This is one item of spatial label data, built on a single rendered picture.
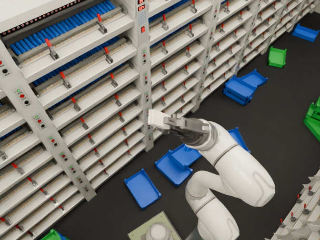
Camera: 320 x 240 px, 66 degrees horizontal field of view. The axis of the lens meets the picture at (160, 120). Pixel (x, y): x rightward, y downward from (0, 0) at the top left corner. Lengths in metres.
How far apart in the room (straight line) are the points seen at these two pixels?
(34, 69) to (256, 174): 0.96
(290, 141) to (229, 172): 2.16
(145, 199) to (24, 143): 1.22
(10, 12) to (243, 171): 0.94
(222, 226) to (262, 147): 1.58
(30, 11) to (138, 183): 1.71
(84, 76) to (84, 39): 0.20
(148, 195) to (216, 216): 1.16
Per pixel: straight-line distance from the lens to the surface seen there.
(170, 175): 2.37
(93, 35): 1.29
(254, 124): 2.84
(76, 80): 1.36
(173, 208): 2.27
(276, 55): 3.73
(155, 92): 1.98
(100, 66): 1.41
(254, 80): 3.28
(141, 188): 2.33
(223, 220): 1.24
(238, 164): 0.73
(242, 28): 2.74
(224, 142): 0.75
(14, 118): 1.32
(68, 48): 1.25
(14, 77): 1.17
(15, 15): 1.07
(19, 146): 1.46
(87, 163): 1.93
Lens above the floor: 2.19
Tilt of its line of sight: 55 degrees down
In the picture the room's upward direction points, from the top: straight up
